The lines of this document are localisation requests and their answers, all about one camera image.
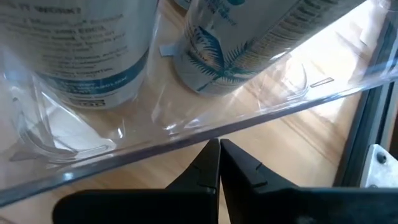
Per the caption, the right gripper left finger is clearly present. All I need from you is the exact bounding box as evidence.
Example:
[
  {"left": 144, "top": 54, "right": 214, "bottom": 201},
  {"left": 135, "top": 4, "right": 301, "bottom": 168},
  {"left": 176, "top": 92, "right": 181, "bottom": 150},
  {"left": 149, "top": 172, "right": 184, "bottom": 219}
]
[{"left": 52, "top": 139, "right": 221, "bottom": 224}]

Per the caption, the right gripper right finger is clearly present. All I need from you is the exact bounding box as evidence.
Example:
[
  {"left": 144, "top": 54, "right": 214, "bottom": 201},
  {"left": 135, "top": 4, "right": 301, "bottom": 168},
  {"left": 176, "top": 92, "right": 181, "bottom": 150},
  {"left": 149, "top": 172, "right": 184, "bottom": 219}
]
[{"left": 220, "top": 139, "right": 398, "bottom": 224}]

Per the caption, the clear plastic bin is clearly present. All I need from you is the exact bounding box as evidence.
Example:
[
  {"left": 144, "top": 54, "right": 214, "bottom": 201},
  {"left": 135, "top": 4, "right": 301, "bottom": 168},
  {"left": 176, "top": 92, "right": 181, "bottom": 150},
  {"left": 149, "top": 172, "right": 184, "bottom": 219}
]
[{"left": 0, "top": 0, "right": 398, "bottom": 208}]

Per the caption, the blue band Celsius can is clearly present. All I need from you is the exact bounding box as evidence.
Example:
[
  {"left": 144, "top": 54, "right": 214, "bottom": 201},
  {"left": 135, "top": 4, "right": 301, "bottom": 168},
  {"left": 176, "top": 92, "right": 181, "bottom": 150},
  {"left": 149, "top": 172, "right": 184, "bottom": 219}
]
[
  {"left": 0, "top": 0, "right": 159, "bottom": 110},
  {"left": 173, "top": 0, "right": 368, "bottom": 96}
]

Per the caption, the silver metal bracket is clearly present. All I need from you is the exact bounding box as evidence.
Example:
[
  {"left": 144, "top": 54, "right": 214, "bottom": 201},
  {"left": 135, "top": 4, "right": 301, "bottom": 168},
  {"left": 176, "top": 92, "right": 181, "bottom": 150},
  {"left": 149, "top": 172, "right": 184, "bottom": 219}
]
[{"left": 359, "top": 144, "right": 398, "bottom": 189}]

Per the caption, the black aluminium table frame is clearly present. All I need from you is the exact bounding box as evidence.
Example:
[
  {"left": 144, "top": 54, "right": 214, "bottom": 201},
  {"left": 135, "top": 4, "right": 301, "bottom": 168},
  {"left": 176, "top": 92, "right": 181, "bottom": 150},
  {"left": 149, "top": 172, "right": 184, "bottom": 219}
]
[{"left": 334, "top": 9, "right": 398, "bottom": 187}]

